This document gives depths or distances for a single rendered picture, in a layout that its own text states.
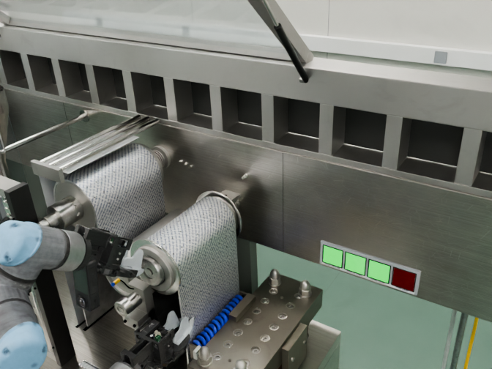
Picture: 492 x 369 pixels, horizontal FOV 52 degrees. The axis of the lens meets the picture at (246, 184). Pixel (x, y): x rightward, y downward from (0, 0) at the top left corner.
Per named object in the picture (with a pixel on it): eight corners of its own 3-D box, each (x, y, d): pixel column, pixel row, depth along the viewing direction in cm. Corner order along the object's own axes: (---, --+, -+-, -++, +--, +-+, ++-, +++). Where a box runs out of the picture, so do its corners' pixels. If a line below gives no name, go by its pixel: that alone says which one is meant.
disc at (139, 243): (135, 283, 123) (125, 232, 116) (137, 282, 123) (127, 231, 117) (183, 303, 116) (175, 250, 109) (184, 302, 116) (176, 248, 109)
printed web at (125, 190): (86, 326, 149) (47, 173, 125) (142, 280, 166) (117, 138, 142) (191, 381, 130) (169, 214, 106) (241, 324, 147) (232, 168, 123)
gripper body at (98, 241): (136, 241, 105) (95, 231, 95) (122, 280, 104) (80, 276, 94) (110, 230, 109) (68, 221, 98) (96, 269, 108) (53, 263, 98)
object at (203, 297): (185, 348, 125) (177, 289, 116) (238, 292, 142) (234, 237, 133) (187, 348, 124) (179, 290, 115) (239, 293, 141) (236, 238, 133)
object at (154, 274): (154, 291, 117) (132, 268, 117) (159, 287, 118) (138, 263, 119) (165, 277, 112) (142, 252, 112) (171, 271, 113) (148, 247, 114)
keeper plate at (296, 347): (281, 379, 129) (281, 348, 124) (299, 353, 136) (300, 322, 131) (290, 383, 128) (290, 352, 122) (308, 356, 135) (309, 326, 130)
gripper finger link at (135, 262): (159, 253, 113) (131, 247, 105) (150, 279, 112) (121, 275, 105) (149, 250, 115) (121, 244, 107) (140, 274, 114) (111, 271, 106)
